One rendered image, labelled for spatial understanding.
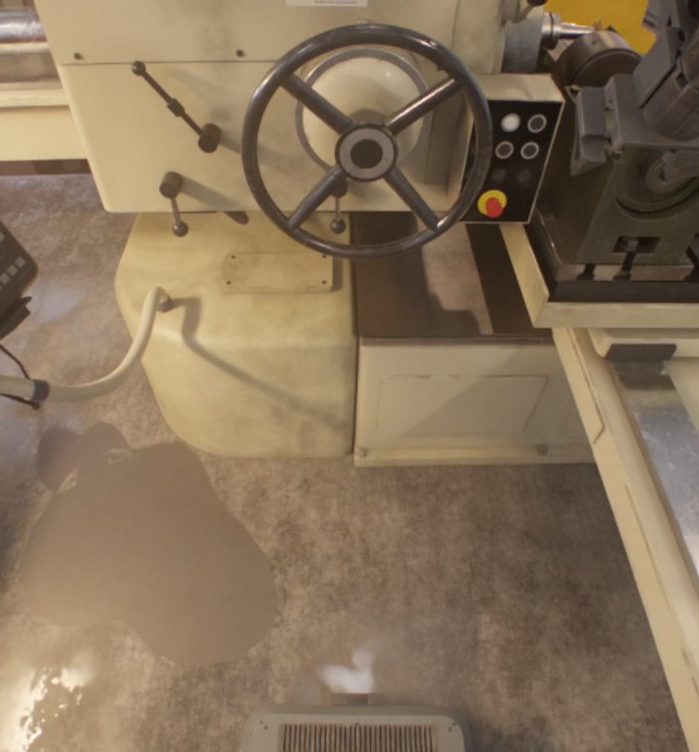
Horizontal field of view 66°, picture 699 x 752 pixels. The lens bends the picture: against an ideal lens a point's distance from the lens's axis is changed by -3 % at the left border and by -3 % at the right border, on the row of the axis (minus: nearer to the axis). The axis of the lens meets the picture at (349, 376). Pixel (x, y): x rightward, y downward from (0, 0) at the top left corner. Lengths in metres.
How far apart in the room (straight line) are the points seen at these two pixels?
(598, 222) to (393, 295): 0.67
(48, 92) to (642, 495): 1.55
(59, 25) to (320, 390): 1.10
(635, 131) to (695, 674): 0.93
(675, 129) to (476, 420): 1.45
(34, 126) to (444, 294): 1.14
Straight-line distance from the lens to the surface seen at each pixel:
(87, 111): 1.19
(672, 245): 1.31
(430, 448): 1.99
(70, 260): 3.04
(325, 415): 1.80
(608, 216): 1.20
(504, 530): 1.96
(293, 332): 1.56
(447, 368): 1.65
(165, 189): 1.18
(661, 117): 0.53
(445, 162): 1.17
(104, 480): 2.12
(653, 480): 1.32
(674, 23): 0.55
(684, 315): 1.42
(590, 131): 0.55
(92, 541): 2.02
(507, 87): 1.06
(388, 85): 0.97
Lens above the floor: 1.72
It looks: 50 degrees down
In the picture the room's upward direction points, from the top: 2 degrees clockwise
